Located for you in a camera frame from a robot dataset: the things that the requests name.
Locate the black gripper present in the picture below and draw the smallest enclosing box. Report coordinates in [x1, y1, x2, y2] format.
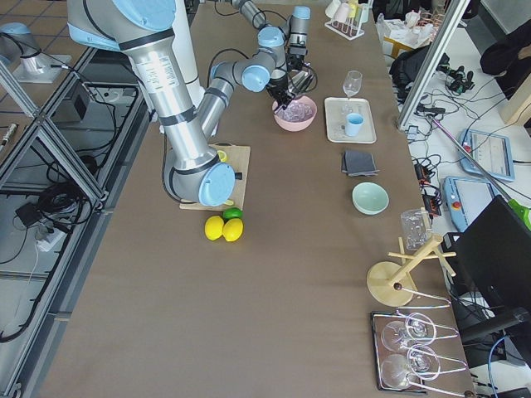
[285, 43, 308, 77]
[266, 73, 295, 109]

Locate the metal ice scoop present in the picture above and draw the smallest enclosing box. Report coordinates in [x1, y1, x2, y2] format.
[272, 70, 316, 114]

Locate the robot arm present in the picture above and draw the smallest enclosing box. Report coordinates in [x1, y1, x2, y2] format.
[229, 1, 311, 80]
[67, 1, 311, 206]

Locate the clear ice cubes pile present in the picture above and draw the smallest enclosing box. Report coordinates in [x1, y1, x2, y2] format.
[277, 101, 314, 123]

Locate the white cup rack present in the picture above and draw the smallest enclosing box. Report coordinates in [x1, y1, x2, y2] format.
[324, 0, 372, 41]

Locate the light blue cup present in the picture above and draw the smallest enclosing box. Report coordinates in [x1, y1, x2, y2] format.
[344, 113, 364, 137]

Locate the pink bowl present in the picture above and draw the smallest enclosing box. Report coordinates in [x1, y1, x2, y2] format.
[272, 96, 317, 132]

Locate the beige serving tray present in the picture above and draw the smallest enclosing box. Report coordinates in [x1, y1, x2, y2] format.
[324, 97, 377, 144]

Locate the clear wine glass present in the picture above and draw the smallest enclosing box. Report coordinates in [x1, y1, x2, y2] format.
[343, 70, 363, 100]

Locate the wooden cutting board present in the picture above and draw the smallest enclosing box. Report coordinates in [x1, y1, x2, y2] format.
[179, 143, 251, 211]

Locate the half lemon slice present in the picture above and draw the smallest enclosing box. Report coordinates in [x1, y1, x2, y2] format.
[217, 150, 228, 163]

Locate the black bag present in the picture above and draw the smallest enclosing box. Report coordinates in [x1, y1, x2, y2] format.
[389, 45, 431, 111]

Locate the green lime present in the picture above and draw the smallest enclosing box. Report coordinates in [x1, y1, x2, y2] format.
[222, 207, 242, 221]

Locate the green bowl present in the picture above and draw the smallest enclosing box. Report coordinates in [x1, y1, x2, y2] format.
[352, 182, 390, 216]

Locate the yellow lemon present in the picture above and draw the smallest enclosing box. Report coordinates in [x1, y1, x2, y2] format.
[204, 216, 225, 240]
[222, 218, 244, 242]

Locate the clear glass mug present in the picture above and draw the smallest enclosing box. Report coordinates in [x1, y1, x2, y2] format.
[401, 207, 431, 250]

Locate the seated person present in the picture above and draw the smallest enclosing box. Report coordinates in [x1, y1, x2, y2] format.
[480, 20, 530, 99]

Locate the blue teach pendant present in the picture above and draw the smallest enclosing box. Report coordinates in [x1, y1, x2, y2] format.
[442, 177, 499, 232]
[459, 129, 515, 182]

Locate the wooden mug tree stand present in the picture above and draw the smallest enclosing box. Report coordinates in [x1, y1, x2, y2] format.
[367, 232, 455, 308]

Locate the black monitor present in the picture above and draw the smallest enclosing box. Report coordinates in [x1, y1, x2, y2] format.
[441, 196, 530, 367]

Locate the reacher grabber stick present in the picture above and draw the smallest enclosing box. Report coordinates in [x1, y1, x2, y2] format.
[429, 116, 530, 228]

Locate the lying wine glass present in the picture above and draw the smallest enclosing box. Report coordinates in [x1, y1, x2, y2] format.
[380, 313, 459, 353]
[379, 344, 469, 393]

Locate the black glass tray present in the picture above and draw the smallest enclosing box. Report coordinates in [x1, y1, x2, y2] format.
[370, 312, 475, 397]

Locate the aluminium frame post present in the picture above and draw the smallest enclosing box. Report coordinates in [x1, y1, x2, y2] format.
[397, 0, 470, 131]

